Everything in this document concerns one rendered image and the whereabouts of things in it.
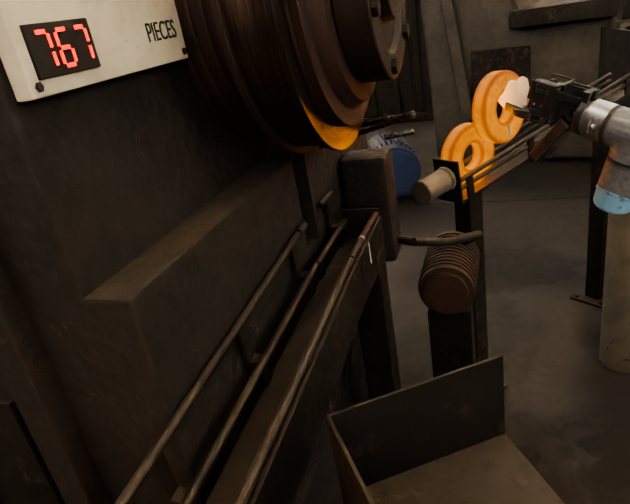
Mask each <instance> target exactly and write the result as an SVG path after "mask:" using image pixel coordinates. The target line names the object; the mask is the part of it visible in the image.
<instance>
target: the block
mask: <svg viewBox="0 0 630 504"><path fill-rule="evenodd" d="M340 171H341V178H342V184H343V191H344V198H345V204H346V209H356V208H378V209H379V216H381V219H382V227H383V235H384V243H385V251H386V256H385V260H386V261H395V260H396V259H397V257H398V254H399V251H400V249H401V246H402V244H398V235H401V233H400V224H399V215H398V206H397V196H396V187H395V178H394V169H393V159H392V152H391V150H390V149H389V148H374V149H362V150H351V151H349V152H347V153H346V154H345V155H344V157H343V158H342V159H341V160H340Z"/></svg>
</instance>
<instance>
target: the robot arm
mask: <svg viewBox="0 0 630 504"><path fill-rule="evenodd" d="M557 76H558V77H561V78H565V79H568V81H567V82H564V83H563V82H560V81H558V82H557V79H556V78H557ZM575 81H576V79H573V78H570V77H566V76H563V75H559V74H556V73H552V74H551V78H550V80H546V79H542V78H538V79H536V80H532V84H531V88H530V87H529V82H528V79H527V78H526V77H524V76H522V77H520V78H518V80H517V82H516V81H515V80H510V81H509V82H508V84H507V86H506V89H505V91H504V93H503V94H502V95H501V96H500V97H499V99H498V102H499V103H500V105H501V106H502V107H503V108H505V110H506V111H508V112H509V113H511V114H512V115H514V116H516V117H519V118H522V119H526V120H528V121H531V122H534V123H538V124H549V125H550V126H553V125H554V127H553V128H552V129H551V130H550V131H549V132H548V133H547V134H546V135H545V137H544V138H543V139H542V140H541V141H540V142H539V143H537V144H536V145H535V146H534V148H533V149H532V151H531V152H530V153H529V155H530V156H531V157H532V158H533V160H534V161H535V162H538V161H541V160H542V161H543V160H545V159H547V158H548V157H549V156H551V155H552V153H553V152H554V150H555V149H556V148H557V147H558V146H559V145H560V144H561V143H562V142H563V141H564V139H565V138H566V137H567V136H568V135H569V134H570V133H571V132H573V133H575V134H578V135H580V136H581V137H583V138H586V139H589V140H592V141H594V142H597V143H600V144H602V145H605V146H608V147H610V150H609V153H608V155H607V158H606V161H605V164H604V166H603V169H602V172H601V175H600V178H599V181H598V184H597V185H596V190H595V194H594V197H593V202H594V204H595V205H596V206H597V207H598V208H599V209H601V210H603V211H605V212H607V213H611V214H619V215H620V214H627V213H629V212H630V108H628V107H625V106H621V105H619V104H616V103H612V102H609V101H606V100H602V99H597V97H598V94H599V91H600V89H597V88H594V87H590V86H587V85H583V84H580V83H576V82H575Z"/></svg>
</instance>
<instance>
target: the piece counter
mask: <svg viewBox="0 0 630 504"><path fill-rule="evenodd" d="M73 26H74V29H82V28H83V26H82V24H79V25H73ZM83 30H84V33H85V36H86V40H87V41H90V39H89V36H88V33H87V30H86V28H83ZM55 31H56V32H53V34H54V37H55V40H56V43H57V46H61V44H60V41H59V38H58V35H57V32H60V31H65V28H64V27H56V28H55ZM34 32H35V35H38V34H46V36H47V39H48V42H49V45H50V47H54V46H53V43H52V40H51V38H50V35H49V33H46V32H45V29H40V30H34ZM61 48H62V50H60V54H61V57H62V60H63V63H64V64H67V66H68V68H69V67H73V66H77V64H76V61H78V59H77V56H76V53H75V49H74V48H71V46H70V44H68V45H63V46H61ZM66 49H71V50H72V53H73V56H74V59H75V62H71V63H67V62H66V59H65V56H64V53H63V50H66ZM52 54H53V57H54V59H55V62H56V65H60V64H59V61H58V58H57V55H56V52H55V51H54V52H52Z"/></svg>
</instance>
